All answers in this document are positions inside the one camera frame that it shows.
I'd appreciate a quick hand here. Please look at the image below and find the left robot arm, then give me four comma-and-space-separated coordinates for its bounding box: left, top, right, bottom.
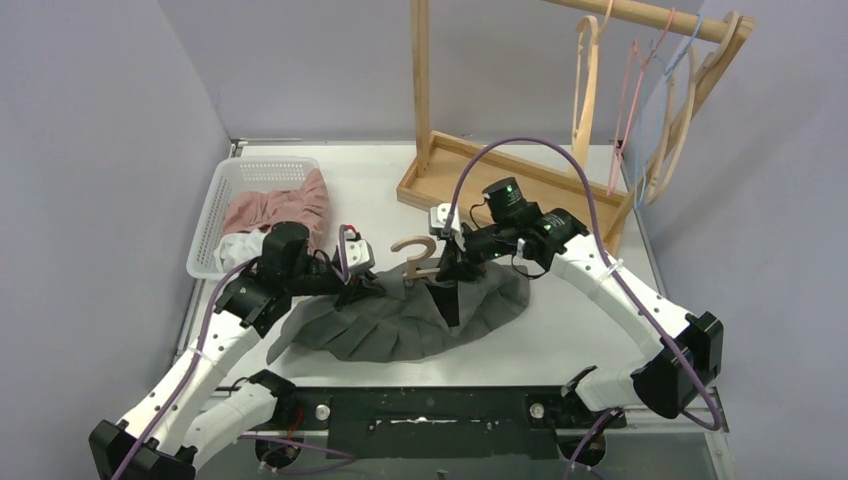
88, 222, 375, 479

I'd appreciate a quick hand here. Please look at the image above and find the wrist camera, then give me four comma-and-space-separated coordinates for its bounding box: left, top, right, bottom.
337, 224, 375, 282
428, 203, 462, 239

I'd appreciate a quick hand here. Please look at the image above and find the white garment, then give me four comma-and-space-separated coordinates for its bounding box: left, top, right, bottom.
212, 230, 268, 273

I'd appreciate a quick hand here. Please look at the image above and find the wooden hanger rack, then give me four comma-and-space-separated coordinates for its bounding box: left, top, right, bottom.
396, 0, 755, 221

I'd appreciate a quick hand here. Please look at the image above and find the wooden hanger at rack end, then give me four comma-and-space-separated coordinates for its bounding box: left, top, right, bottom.
636, 10, 742, 207

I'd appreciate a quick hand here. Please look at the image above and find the white plastic basket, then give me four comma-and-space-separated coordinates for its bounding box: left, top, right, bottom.
186, 156, 319, 281

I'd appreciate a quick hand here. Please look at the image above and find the pink garment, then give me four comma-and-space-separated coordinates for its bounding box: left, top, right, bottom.
221, 169, 330, 251

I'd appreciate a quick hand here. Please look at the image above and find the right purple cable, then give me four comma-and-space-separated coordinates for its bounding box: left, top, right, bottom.
441, 137, 723, 480

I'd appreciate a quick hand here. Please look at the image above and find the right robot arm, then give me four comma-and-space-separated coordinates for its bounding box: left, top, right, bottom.
429, 177, 724, 427

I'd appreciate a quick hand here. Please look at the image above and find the blue wire hanger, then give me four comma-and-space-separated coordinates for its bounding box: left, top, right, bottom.
629, 14, 704, 212

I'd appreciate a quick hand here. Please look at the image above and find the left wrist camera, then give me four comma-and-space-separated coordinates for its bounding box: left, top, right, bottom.
337, 224, 375, 282

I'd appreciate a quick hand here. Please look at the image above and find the grey pleated skirt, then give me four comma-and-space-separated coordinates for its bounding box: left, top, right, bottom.
266, 262, 531, 363

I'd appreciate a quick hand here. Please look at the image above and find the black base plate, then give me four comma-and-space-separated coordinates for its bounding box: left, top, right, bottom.
257, 385, 626, 460

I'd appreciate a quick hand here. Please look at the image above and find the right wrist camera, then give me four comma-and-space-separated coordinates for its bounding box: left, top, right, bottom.
428, 203, 462, 239

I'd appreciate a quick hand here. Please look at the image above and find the wooden hanger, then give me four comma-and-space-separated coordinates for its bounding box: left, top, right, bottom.
390, 235, 440, 281
571, 0, 614, 168
636, 10, 742, 207

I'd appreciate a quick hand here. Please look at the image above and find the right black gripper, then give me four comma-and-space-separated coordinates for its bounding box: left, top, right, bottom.
436, 219, 516, 281

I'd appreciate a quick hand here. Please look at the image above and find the pink wire hanger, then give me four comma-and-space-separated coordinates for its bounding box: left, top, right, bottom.
606, 8, 677, 196

